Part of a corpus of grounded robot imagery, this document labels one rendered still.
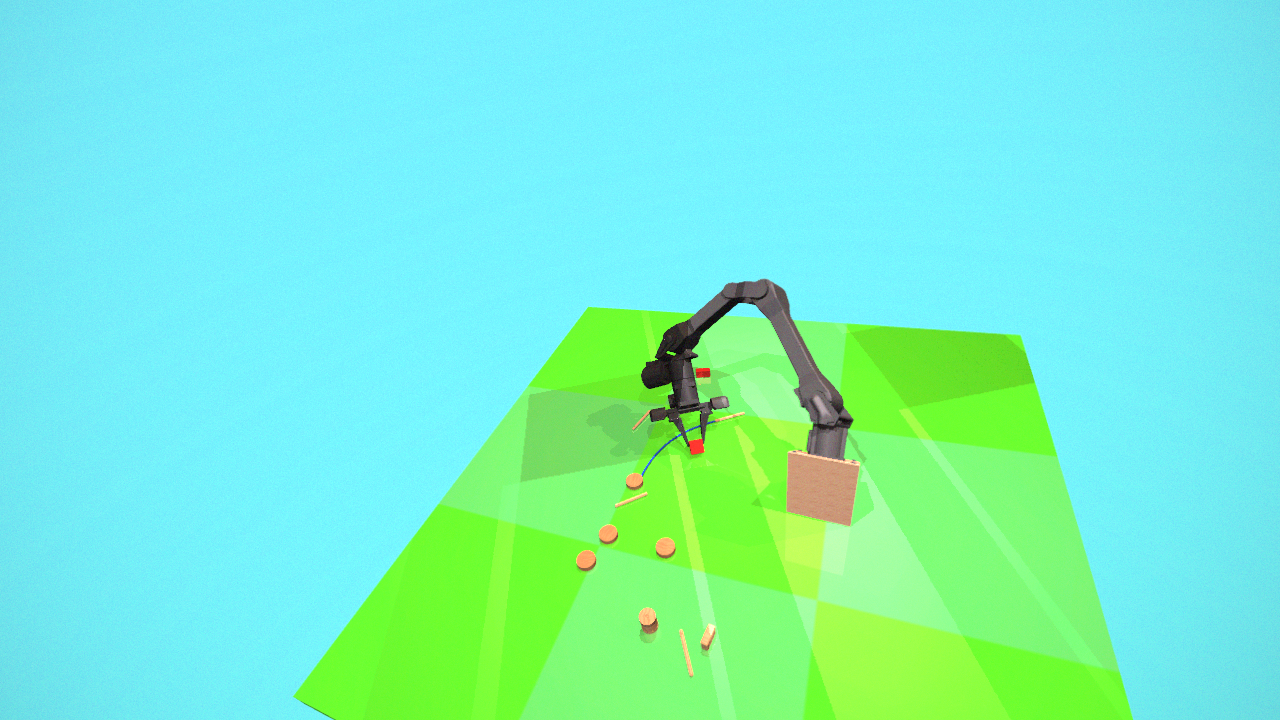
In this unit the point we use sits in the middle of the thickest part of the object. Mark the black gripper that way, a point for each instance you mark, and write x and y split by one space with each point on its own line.
686 394

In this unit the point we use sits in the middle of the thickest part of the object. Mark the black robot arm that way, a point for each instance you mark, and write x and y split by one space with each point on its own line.
816 393

